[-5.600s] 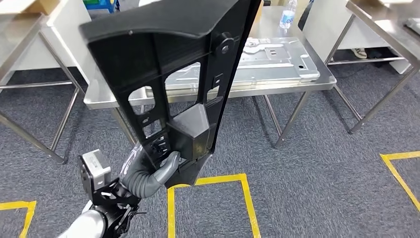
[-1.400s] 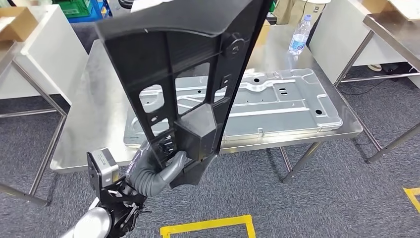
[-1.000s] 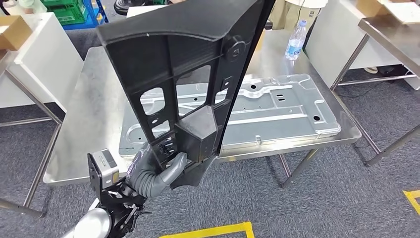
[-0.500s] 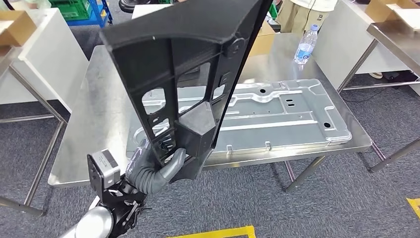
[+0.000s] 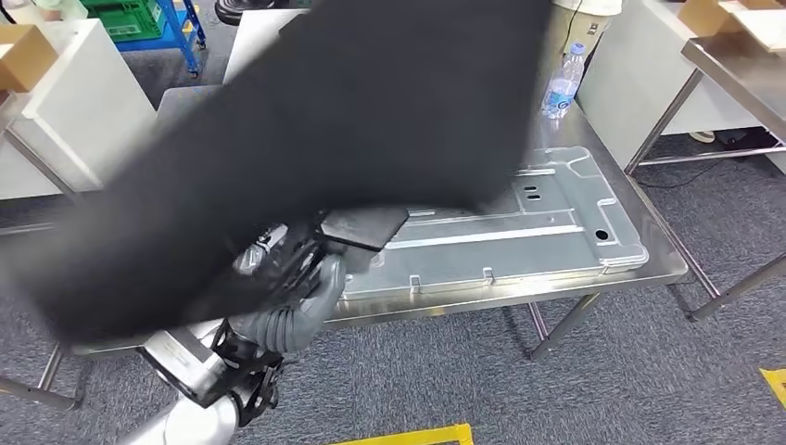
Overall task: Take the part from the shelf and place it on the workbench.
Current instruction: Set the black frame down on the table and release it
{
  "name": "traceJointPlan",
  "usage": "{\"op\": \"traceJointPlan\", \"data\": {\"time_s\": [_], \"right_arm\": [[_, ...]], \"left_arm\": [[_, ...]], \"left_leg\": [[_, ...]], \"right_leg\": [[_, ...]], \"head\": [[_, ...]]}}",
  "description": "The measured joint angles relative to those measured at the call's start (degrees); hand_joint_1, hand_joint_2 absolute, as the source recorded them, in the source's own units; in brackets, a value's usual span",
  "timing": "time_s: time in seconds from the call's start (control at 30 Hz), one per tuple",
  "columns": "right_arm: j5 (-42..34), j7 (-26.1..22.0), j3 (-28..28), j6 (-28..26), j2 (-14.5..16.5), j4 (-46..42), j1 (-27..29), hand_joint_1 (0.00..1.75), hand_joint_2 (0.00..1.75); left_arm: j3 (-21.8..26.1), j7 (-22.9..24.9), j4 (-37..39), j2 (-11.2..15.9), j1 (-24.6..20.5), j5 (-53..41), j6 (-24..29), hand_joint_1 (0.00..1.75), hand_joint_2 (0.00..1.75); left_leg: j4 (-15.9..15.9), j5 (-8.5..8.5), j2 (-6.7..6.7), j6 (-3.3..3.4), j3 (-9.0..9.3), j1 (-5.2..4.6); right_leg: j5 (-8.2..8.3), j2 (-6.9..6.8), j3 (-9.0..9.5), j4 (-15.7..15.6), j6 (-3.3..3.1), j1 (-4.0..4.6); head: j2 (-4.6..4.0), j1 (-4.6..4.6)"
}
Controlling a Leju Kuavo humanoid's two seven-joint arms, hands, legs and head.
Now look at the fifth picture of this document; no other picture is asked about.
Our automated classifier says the stamped sheet metal panel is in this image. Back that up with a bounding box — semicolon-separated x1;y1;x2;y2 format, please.
340;146;651;302

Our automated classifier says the clear plastic water bottle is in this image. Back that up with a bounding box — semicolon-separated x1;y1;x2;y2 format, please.
539;41;588;121

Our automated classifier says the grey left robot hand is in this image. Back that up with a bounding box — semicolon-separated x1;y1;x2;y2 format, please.
232;223;349;333

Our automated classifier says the black plastic car panel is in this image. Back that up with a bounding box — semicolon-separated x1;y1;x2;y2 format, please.
18;0;554;345

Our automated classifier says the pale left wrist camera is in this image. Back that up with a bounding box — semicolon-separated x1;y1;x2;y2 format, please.
137;328;230;410

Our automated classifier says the brown cardboard box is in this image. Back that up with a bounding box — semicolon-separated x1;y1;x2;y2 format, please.
678;0;786;38
0;24;59;94

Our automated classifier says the black floor cable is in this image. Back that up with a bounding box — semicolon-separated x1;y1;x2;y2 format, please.
635;158;729;190

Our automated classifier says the green plastic crate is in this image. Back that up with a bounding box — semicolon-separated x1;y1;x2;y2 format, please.
80;0;167;43

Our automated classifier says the stainless steel workbench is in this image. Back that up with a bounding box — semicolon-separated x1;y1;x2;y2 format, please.
70;83;691;363

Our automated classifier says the blue steel shelf rack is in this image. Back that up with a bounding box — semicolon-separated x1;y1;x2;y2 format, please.
113;0;209;78

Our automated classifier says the steel leg table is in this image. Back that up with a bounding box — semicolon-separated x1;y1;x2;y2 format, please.
0;92;84;412
623;36;786;324

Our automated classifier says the black round stool base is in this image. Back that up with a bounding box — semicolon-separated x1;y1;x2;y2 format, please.
213;0;290;27

